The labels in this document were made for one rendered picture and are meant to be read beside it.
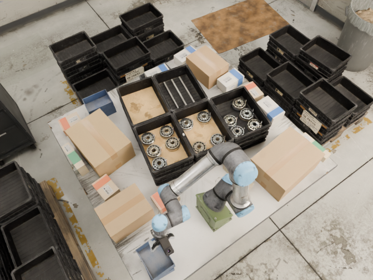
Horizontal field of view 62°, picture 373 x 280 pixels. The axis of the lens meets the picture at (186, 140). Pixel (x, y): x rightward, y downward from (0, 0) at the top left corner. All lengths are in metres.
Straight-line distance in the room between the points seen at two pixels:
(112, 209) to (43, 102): 2.14
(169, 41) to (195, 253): 2.35
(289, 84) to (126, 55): 1.66
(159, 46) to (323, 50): 1.71
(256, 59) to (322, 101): 0.92
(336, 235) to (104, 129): 2.13
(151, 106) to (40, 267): 1.37
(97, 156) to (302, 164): 1.36
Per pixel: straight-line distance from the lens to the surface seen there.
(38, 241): 2.70
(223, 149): 1.49
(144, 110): 2.42
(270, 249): 2.87
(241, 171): 1.43
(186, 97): 2.47
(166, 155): 2.19
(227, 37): 4.25
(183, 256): 2.08
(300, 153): 2.22
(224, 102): 2.45
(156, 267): 2.00
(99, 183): 2.24
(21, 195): 2.77
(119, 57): 3.36
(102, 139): 2.26
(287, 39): 3.75
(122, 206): 2.05
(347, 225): 3.14
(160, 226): 1.51
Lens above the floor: 2.74
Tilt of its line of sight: 58 degrees down
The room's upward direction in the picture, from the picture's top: 3 degrees counter-clockwise
